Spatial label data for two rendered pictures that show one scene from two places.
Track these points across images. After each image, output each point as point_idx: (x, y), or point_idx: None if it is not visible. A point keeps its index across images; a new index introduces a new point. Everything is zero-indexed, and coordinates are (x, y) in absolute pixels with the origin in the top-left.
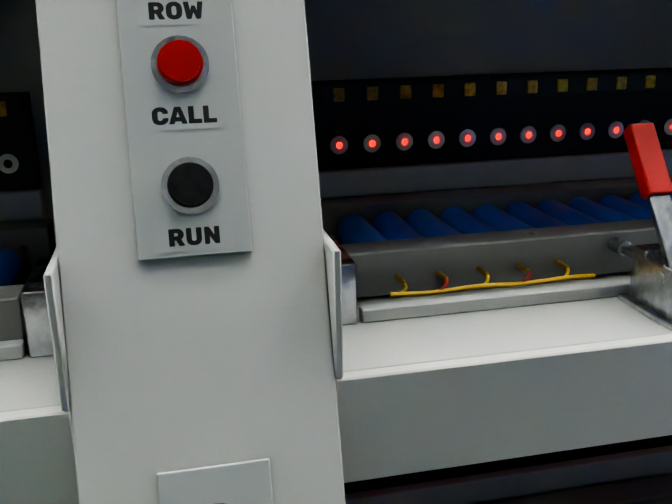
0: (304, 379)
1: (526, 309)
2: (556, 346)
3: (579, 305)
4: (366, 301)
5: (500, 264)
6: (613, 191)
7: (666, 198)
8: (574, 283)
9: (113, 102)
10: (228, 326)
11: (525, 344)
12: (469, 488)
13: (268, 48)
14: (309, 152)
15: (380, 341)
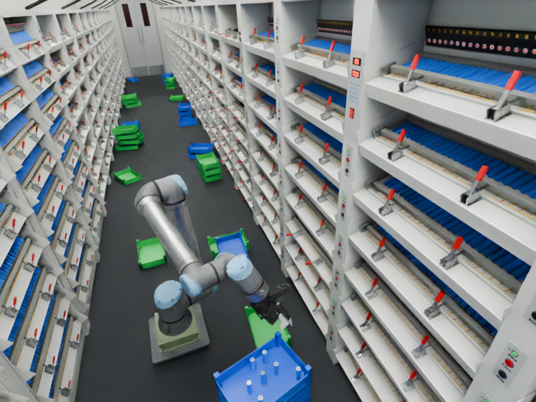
0: (339, 301)
1: (360, 314)
2: (352, 317)
3: (364, 319)
4: (358, 300)
5: (366, 309)
6: None
7: (367, 320)
8: (371, 318)
9: (334, 276)
10: (336, 293)
11: (352, 315)
12: None
13: (340, 281)
14: (341, 289)
15: (348, 304)
